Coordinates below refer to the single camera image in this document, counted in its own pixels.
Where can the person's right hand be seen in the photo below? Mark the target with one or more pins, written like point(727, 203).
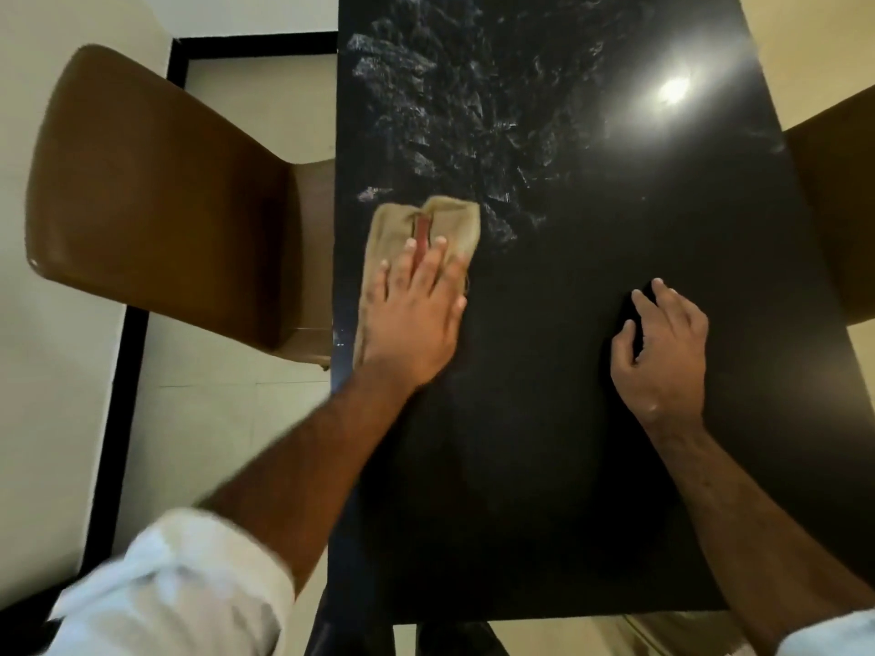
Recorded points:
point(673, 368)

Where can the beige cleaning cloth red stripe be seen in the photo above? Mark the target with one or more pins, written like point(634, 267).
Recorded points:
point(389, 225)

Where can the person's right middle finger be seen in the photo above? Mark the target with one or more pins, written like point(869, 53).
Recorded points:
point(664, 295)

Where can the white shirt sleeve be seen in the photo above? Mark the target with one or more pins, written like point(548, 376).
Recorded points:
point(178, 594)
point(830, 638)

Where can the person's right forearm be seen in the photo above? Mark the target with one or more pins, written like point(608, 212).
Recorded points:
point(745, 532)

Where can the person's left hand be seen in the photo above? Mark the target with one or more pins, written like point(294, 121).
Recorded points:
point(410, 327)

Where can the person's left little finger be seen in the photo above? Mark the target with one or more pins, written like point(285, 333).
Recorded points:
point(383, 280)

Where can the person's left thumb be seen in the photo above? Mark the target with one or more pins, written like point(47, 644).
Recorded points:
point(459, 321)

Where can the brown plastic chair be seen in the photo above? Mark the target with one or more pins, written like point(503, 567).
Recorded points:
point(837, 198)
point(157, 191)

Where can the person's left forearm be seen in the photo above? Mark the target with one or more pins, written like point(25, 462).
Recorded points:
point(307, 471)

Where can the person's right thumb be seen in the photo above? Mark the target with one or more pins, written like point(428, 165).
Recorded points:
point(622, 344)

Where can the person's left middle finger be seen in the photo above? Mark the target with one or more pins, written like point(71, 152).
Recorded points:
point(430, 262)

